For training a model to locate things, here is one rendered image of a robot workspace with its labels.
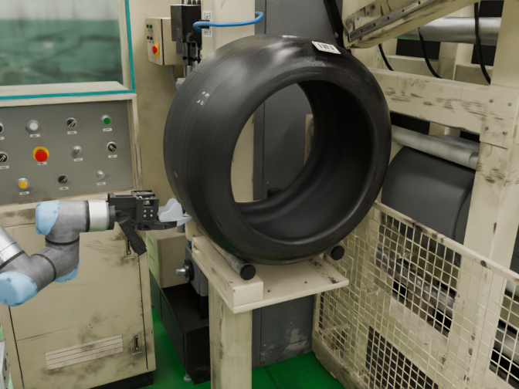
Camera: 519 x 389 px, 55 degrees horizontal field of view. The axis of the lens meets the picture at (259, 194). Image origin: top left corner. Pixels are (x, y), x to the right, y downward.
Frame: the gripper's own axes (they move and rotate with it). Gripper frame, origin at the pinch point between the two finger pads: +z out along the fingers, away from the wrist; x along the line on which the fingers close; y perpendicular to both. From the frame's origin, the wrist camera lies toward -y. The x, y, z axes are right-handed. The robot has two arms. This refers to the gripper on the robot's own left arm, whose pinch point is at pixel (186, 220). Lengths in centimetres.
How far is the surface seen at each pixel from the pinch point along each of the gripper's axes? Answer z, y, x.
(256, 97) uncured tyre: 9.1, 33.8, -12.9
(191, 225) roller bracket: 10.6, -12.3, 25.7
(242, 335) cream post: 35, -58, 28
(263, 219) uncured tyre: 30.3, -6.9, 14.8
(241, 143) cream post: 25.9, 14.3, 28.2
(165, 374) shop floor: 21, -102, 69
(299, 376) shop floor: 75, -96, 43
